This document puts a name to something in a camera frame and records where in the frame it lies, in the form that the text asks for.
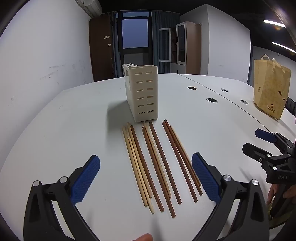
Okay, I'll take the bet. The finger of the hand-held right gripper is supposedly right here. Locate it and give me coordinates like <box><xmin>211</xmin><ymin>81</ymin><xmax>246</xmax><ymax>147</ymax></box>
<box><xmin>242</xmin><ymin>143</ymin><xmax>293</xmax><ymax>169</ymax></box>
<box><xmin>255</xmin><ymin>129</ymin><xmax>296</xmax><ymax>153</ymax></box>

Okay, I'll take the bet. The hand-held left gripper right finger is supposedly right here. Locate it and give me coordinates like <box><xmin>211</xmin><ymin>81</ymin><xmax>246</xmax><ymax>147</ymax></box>
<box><xmin>191</xmin><ymin>152</ymin><xmax>271</xmax><ymax>241</ymax></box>

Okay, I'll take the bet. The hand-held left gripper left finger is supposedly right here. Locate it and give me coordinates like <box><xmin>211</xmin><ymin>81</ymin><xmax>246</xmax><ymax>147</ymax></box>
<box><xmin>23</xmin><ymin>155</ymin><xmax>101</xmax><ymax>241</ymax></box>

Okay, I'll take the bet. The dark wooden chopstick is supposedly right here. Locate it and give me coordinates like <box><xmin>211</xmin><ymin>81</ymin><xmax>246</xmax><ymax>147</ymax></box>
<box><xmin>130</xmin><ymin>125</ymin><xmax>164</xmax><ymax>213</ymax></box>
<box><xmin>164</xmin><ymin>119</ymin><xmax>203</xmax><ymax>196</ymax></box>
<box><xmin>162</xmin><ymin>121</ymin><xmax>198</xmax><ymax>203</ymax></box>
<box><xmin>142</xmin><ymin>126</ymin><xmax>176</xmax><ymax>218</ymax></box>
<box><xmin>149</xmin><ymin>121</ymin><xmax>182</xmax><ymax>205</ymax></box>

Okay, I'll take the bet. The cream slotted utensil holder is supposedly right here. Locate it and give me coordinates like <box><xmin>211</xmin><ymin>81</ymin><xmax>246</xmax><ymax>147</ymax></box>
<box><xmin>122</xmin><ymin>63</ymin><xmax>159</xmax><ymax>122</ymax></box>

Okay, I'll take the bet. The person's right hand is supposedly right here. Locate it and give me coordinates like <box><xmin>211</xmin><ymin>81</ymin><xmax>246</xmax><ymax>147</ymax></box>
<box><xmin>267</xmin><ymin>184</ymin><xmax>296</xmax><ymax>204</ymax></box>

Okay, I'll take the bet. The black chair backrest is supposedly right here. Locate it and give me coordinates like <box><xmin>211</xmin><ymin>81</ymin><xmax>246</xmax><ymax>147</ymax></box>
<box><xmin>285</xmin><ymin>96</ymin><xmax>296</xmax><ymax>116</ymax></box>

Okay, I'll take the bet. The person's olive clothing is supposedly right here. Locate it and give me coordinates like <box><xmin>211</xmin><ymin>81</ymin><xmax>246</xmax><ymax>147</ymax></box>
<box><xmin>266</xmin><ymin>204</ymin><xmax>289</xmax><ymax>230</ymax></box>

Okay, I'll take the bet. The yellow-brown tote bag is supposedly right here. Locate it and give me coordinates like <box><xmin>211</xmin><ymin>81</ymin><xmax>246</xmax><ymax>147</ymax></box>
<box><xmin>253</xmin><ymin>54</ymin><xmax>291</xmax><ymax>120</ymax></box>

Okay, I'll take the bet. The brown glass-door cabinet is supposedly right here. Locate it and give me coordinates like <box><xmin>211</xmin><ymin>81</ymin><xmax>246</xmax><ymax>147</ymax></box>
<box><xmin>176</xmin><ymin>21</ymin><xmax>201</xmax><ymax>75</ymax></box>

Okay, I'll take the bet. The dark brown wooden door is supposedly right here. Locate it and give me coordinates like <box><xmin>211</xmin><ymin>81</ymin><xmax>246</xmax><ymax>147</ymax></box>
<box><xmin>89</xmin><ymin>16</ymin><xmax>116</xmax><ymax>81</ymax></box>

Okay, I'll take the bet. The blue-grey curtain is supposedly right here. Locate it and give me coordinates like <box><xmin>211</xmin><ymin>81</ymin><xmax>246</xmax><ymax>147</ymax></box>
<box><xmin>109</xmin><ymin>11</ymin><xmax>123</xmax><ymax>78</ymax></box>
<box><xmin>151</xmin><ymin>10</ymin><xmax>181</xmax><ymax>73</ymax></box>

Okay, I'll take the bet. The white framed glass door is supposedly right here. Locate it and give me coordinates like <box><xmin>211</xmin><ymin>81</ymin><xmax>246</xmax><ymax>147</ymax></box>
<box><xmin>159</xmin><ymin>27</ymin><xmax>171</xmax><ymax>62</ymax></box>

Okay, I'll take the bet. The dark framed window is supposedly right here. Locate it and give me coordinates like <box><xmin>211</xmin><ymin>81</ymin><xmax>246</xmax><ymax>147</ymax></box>
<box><xmin>117</xmin><ymin>11</ymin><xmax>153</xmax><ymax>77</ymax></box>

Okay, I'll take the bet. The white air conditioner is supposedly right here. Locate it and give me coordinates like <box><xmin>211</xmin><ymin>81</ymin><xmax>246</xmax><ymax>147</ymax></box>
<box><xmin>77</xmin><ymin>0</ymin><xmax>102</xmax><ymax>16</ymax></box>

